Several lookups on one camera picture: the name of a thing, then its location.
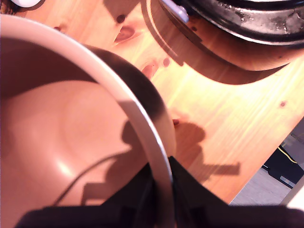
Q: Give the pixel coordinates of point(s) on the pot with pale rim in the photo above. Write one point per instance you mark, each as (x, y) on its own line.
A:
(59, 123)

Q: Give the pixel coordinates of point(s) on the white round object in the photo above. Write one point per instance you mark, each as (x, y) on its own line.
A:
(26, 2)

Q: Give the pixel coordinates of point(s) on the white furniture edge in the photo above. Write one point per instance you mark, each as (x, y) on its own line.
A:
(295, 194)

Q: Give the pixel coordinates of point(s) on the black box on floor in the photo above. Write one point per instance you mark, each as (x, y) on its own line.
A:
(282, 168)

